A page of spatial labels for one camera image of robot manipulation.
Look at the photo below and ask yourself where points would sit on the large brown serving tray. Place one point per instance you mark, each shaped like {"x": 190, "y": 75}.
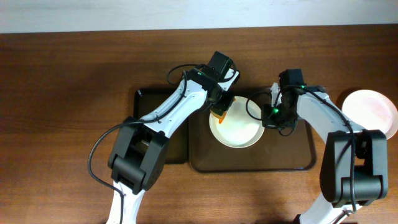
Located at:
{"x": 272, "y": 152}

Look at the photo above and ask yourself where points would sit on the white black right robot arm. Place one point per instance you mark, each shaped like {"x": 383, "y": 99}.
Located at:
{"x": 354, "y": 169}

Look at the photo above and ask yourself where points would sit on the small black water tray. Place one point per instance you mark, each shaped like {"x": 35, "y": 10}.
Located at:
{"x": 147, "y": 100}

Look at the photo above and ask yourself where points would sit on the pink white plate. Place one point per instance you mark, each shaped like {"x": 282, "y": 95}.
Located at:
{"x": 371, "y": 110}

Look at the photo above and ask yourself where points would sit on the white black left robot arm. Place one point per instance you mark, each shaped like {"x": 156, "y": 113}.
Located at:
{"x": 140, "y": 150}

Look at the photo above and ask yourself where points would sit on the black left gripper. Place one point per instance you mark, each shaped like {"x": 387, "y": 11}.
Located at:
{"x": 222, "y": 107}

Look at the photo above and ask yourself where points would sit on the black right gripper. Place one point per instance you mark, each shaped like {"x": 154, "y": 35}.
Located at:
{"x": 277, "y": 121}

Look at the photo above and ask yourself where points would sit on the yellow green sponge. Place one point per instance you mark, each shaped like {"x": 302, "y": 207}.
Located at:
{"x": 219, "y": 114}

